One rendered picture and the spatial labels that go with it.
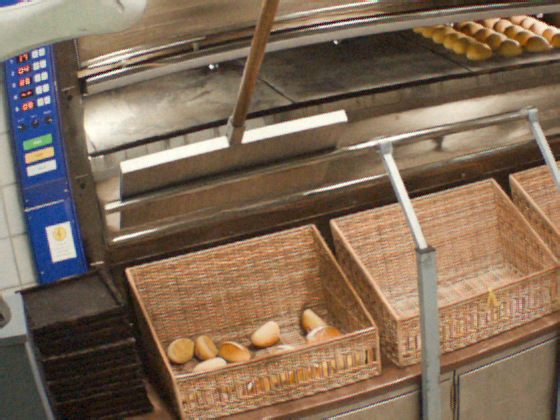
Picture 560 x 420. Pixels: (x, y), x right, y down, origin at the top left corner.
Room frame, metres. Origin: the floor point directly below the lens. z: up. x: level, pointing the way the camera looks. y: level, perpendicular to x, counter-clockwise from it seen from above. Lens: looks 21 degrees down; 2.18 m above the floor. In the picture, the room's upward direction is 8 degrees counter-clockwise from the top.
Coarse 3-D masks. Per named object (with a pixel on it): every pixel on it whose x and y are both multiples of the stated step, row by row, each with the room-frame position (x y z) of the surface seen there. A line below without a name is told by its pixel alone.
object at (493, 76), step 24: (480, 72) 3.47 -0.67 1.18; (504, 72) 3.46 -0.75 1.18; (528, 72) 3.49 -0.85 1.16; (552, 72) 3.51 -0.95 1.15; (336, 96) 3.35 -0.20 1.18; (360, 96) 3.33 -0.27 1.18; (384, 96) 3.35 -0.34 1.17; (408, 96) 3.37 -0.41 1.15; (264, 120) 3.25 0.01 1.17; (288, 120) 3.27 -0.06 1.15; (144, 144) 3.17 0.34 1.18; (168, 144) 3.18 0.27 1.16; (192, 144) 3.20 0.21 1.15; (96, 168) 3.13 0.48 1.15
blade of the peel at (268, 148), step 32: (288, 128) 2.79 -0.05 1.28; (320, 128) 2.81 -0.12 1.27; (160, 160) 2.71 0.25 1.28; (192, 160) 2.74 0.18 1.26; (224, 160) 2.80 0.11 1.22; (256, 160) 2.86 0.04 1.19; (128, 192) 2.77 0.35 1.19; (224, 192) 2.95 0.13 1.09; (256, 192) 3.02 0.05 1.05; (128, 224) 2.93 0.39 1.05
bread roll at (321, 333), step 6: (312, 330) 3.02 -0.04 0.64; (318, 330) 3.01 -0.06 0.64; (324, 330) 3.00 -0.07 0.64; (330, 330) 3.01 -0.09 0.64; (336, 330) 3.02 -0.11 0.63; (312, 336) 2.99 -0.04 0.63; (318, 336) 2.99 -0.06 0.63; (324, 336) 2.99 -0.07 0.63; (330, 336) 3.00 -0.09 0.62; (336, 336) 3.01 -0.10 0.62; (306, 342) 3.00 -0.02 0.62; (312, 342) 2.99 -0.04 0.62
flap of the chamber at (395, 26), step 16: (448, 16) 3.26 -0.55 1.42; (464, 16) 3.27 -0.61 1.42; (480, 16) 3.28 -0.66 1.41; (496, 16) 3.30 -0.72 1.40; (512, 16) 3.31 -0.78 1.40; (336, 32) 3.16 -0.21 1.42; (352, 32) 3.18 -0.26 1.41; (368, 32) 3.19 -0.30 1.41; (240, 48) 3.10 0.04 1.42; (272, 48) 3.11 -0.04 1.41; (176, 64) 3.05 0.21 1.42; (192, 64) 3.06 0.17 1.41; (208, 64) 3.07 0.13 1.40; (112, 80) 3.00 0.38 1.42; (128, 80) 3.01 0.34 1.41
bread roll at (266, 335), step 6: (264, 324) 3.07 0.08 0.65; (270, 324) 3.07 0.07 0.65; (276, 324) 3.09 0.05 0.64; (258, 330) 3.05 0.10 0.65; (264, 330) 3.04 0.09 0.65; (270, 330) 3.05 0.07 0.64; (276, 330) 3.06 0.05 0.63; (252, 336) 3.04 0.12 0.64; (258, 336) 3.03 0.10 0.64; (264, 336) 3.03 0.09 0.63; (270, 336) 3.04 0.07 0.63; (276, 336) 3.05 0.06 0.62; (252, 342) 3.04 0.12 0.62; (258, 342) 3.03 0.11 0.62; (264, 342) 3.03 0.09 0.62; (270, 342) 3.04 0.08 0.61
